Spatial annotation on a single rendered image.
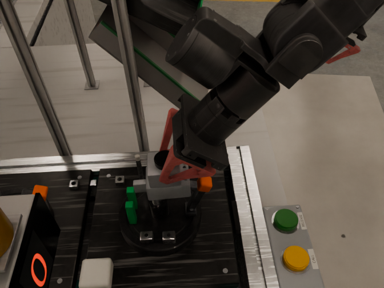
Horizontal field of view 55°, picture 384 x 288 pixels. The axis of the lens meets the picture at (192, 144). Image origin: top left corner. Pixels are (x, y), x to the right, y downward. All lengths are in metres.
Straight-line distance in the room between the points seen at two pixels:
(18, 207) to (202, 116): 0.22
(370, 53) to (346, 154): 2.09
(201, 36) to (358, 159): 0.64
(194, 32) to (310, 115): 0.67
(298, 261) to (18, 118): 0.79
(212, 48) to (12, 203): 0.24
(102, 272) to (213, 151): 0.26
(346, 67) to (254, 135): 1.92
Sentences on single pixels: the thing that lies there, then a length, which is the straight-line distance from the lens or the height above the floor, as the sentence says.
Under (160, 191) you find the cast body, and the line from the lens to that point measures 0.54.
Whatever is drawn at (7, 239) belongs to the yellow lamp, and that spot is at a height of 1.27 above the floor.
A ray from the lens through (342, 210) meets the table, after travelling 0.84.
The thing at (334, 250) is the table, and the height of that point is 0.86.
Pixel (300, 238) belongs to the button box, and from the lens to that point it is 0.66.
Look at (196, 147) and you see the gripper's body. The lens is 0.44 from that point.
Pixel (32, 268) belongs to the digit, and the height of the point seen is 1.22.
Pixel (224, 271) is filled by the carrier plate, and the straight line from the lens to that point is 0.60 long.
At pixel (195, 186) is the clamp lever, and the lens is 0.57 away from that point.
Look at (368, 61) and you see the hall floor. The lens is 2.91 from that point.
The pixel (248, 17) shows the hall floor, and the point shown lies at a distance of 3.22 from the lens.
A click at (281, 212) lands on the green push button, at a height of 0.97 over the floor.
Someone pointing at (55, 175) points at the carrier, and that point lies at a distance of 0.76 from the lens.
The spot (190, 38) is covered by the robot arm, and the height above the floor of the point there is 1.33.
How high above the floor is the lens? 1.52
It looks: 47 degrees down
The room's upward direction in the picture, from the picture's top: 2 degrees counter-clockwise
